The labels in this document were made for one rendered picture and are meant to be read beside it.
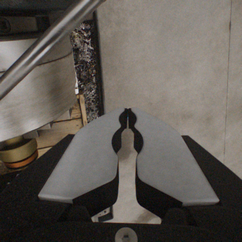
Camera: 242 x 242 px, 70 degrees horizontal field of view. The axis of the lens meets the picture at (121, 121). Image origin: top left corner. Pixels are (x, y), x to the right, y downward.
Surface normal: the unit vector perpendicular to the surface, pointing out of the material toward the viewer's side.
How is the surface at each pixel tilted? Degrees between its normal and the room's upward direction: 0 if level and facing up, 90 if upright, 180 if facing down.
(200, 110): 0
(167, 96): 0
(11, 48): 33
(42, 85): 41
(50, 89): 46
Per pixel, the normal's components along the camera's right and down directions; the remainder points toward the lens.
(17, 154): 0.50, 0.43
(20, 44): 0.81, 0.28
